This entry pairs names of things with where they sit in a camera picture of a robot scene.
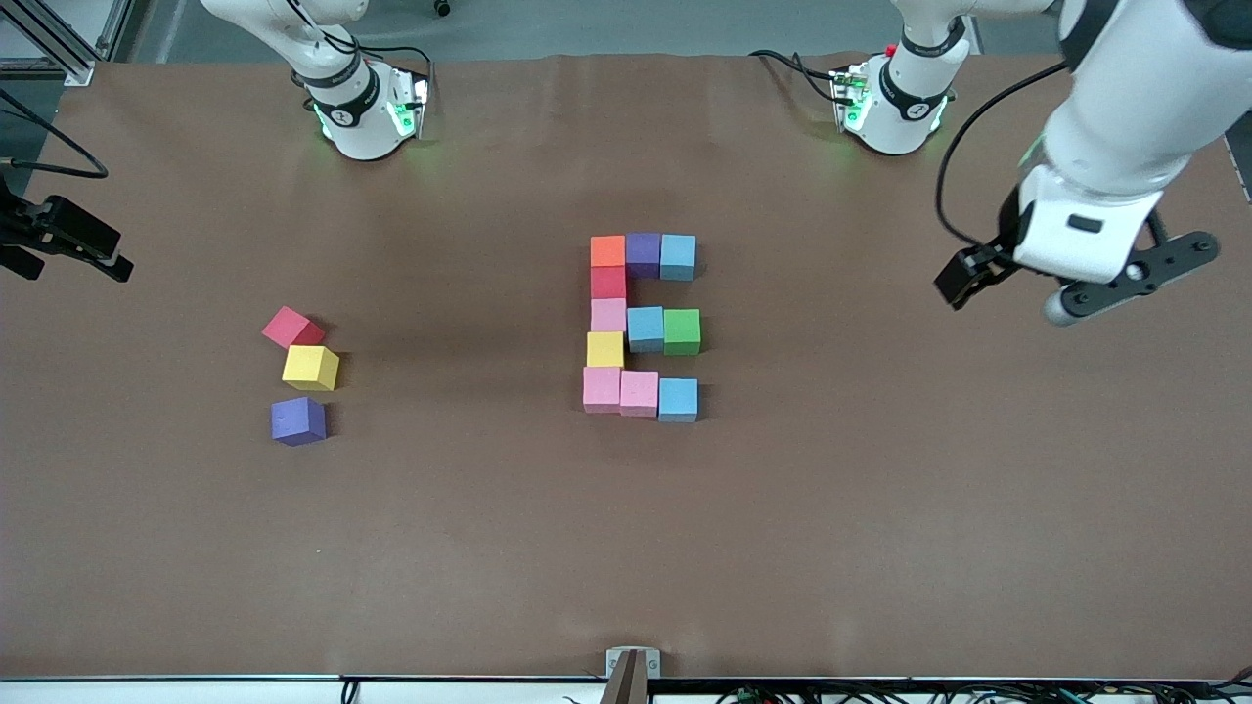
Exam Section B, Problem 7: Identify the green foam cube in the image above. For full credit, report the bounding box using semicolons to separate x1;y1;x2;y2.
663;308;702;357

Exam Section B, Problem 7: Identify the base connector plate green light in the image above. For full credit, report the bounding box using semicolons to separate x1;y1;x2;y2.
389;70;431;140
829;64;873;133

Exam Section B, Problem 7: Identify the grey metal mounting bracket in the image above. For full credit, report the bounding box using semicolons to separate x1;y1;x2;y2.
599;647;662;704

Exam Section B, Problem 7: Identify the aluminium frame profile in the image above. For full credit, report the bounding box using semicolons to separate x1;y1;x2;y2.
0;0;135;87

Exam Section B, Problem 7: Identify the blue foam cube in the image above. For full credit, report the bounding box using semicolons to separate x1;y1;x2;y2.
657;377;699;424
659;234;697;283
627;306;666;354

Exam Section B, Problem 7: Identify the rose red foam cube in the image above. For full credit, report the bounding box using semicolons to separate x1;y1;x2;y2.
261;306;327;350

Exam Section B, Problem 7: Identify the purple foam cube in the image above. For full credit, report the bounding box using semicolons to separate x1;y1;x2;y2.
271;396;329;448
625;233;662;281

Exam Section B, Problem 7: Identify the pale pink foam cube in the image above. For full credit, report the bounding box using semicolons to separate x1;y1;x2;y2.
620;370;661;418

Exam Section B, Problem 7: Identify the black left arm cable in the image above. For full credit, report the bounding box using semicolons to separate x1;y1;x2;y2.
934;61;1072;250

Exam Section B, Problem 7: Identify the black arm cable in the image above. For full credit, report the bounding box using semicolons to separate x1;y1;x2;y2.
0;88;111;182
934;61;1072;250

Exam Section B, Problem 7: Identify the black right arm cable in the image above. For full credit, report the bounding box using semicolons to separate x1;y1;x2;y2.
0;88;111;182

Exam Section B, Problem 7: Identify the black base cable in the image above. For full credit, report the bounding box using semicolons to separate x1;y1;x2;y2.
748;48;842;104
367;46;437;99

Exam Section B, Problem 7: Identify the white table edge rail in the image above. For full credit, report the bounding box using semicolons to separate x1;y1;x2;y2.
0;673;1252;704

